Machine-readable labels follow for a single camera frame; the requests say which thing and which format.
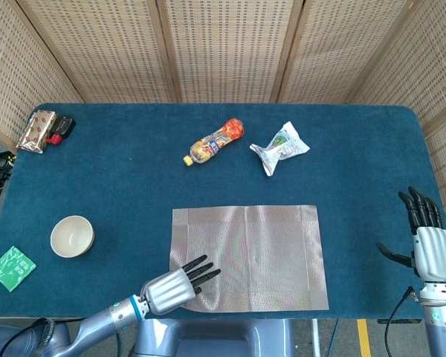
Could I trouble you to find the blue carpet table cover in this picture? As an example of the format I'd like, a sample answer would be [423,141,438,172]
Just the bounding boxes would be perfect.
[0,103,446,320]

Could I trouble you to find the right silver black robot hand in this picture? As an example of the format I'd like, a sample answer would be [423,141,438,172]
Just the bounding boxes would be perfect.
[376,186,446,283]

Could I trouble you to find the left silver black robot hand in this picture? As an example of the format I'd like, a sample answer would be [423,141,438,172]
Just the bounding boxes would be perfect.
[140,254,222,316]

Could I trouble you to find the crumpled white snack bag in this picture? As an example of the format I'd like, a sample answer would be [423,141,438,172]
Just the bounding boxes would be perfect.
[249,120,311,177]

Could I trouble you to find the black box with red part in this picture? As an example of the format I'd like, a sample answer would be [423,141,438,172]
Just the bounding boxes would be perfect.
[45,115,77,146]

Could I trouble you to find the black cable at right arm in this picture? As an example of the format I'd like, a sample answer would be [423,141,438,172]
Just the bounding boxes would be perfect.
[384,285,421,357]

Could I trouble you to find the plastic bottle orange label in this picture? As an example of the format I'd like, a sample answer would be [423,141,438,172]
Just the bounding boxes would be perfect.
[182,118,245,167]

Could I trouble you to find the green plastic packet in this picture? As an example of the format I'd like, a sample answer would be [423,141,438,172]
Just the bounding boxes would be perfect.
[0,245,37,293]

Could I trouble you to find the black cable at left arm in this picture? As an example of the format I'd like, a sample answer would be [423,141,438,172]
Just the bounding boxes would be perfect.
[0,318,56,357]

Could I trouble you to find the blue-grey robot torso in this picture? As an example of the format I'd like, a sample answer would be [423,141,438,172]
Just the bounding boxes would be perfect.
[132,318,297,357]

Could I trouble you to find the brown woven placemat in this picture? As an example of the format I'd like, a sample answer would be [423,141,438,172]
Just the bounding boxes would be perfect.
[169,204,330,313]

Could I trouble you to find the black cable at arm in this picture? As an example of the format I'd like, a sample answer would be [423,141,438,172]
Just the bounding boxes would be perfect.
[0,318,56,357]
[384,285,421,357]

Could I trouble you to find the beige bowl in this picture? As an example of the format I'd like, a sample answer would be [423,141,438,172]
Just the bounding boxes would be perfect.
[50,215,95,258]

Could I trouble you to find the gold foil packet red prints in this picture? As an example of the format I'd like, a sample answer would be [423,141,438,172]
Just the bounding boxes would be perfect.
[16,109,57,155]

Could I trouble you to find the blue cable under table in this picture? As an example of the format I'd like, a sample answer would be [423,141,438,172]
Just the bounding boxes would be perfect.
[326,318,341,357]

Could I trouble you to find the wicker folding screen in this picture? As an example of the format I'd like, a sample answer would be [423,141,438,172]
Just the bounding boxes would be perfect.
[0,0,446,239]

